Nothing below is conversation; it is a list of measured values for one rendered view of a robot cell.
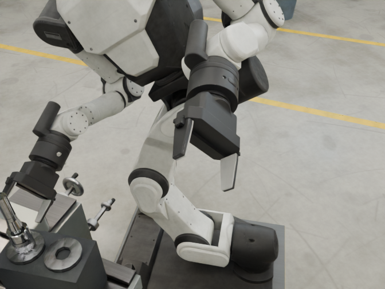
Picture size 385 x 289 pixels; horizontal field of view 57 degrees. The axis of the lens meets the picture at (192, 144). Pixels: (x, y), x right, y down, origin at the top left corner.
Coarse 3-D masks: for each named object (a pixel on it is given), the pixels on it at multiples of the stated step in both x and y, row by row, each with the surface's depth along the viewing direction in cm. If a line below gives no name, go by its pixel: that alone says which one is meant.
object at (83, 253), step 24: (48, 240) 91; (72, 240) 89; (0, 264) 86; (24, 264) 85; (48, 264) 84; (72, 264) 84; (96, 264) 93; (24, 288) 90; (48, 288) 87; (72, 288) 84; (96, 288) 95
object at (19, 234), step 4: (24, 224) 84; (24, 228) 84; (8, 232) 83; (12, 232) 83; (16, 232) 83; (20, 232) 83; (24, 232) 83; (8, 236) 82; (12, 236) 82; (16, 236) 82; (20, 236) 82
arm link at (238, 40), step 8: (240, 24) 66; (224, 32) 62; (232, 32) 62; (240, 32) 65; (248, 32) 68; (224, 40) 62; (232, 40) 62; (240, 40) 64; (248, 40) 66; (256, 40) 69; (224, 48) 62; (232, 48) 62; (240, 48) 62; (248, 48) 65; (256, 48) 68; (232, 56) 63; (240, 56) 63; (248, 56) 65
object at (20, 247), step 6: (30, 234) 86; (12, 240) 83; (18, 240) 83; (24, 240) 84; (30, 240) 86; (18, 246) 84; (24, 246) 85; (30, 246) 86; (18, 252) 86; (24, 252) 86
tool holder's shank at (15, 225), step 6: (0, 198) 76; (6, 198) 77; (0, 204) 76; (6, 204) 77; (0, 210) 78; (6, 210) 78; (12, 210) 79; (6, 216) 79; (12, 216) 80; (6, 222) 81; (12, 222) 80; (18, 222) 82; (12, 228) 81; (18, 228) 82
